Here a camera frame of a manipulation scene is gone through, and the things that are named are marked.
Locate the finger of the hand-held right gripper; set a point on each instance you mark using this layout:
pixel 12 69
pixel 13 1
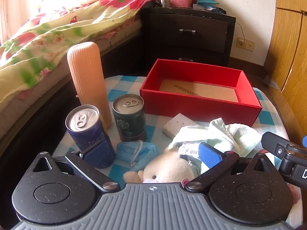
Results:
pixel 273 142

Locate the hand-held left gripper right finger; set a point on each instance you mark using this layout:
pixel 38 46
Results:
pixel 209 155

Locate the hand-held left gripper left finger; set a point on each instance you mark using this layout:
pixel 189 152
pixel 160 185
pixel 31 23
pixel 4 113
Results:
pixel 93 155

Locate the light green towel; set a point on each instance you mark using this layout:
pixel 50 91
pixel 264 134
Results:
pixel 235 136

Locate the grey speckled sponge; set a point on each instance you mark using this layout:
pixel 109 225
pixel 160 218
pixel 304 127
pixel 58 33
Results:
pixel 177 124

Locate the cream plush toy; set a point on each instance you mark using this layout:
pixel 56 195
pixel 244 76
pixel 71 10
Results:
pixel 165 166

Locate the red cardboard box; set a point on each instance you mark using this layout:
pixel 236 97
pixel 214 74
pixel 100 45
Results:
pixel 191 105

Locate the blue drink can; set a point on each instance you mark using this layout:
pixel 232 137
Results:
pixel 81 127

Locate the blue face mask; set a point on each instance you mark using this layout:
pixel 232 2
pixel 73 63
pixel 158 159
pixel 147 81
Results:
pixel 127 151

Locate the dark green drink can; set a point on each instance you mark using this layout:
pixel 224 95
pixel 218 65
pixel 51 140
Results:
pixel 129 122

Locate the clear plastic bag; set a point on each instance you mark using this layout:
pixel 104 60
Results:
pixel 271 81

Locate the orange ribbed bottle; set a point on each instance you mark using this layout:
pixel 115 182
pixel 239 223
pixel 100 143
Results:
pixel 86 76

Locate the blue checkered tablecloth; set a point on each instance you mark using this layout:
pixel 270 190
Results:
pixel 124 81

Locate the wooden wardrobe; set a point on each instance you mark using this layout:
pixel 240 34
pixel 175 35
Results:
pixel 287 52

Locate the floral blanket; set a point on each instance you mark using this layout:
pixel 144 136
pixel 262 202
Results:
pixel 48 40

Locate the dark wooden nightstand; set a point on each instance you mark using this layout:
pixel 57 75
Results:
pixel 168 28

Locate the blue packet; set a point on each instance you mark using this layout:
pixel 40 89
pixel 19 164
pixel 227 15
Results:
pixel 206 2

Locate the beige wall outlet plate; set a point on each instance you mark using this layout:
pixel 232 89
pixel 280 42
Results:
pixel 249 45

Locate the dark wooden bed frame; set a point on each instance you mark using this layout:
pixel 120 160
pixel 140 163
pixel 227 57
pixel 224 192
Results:
pixel 124 52

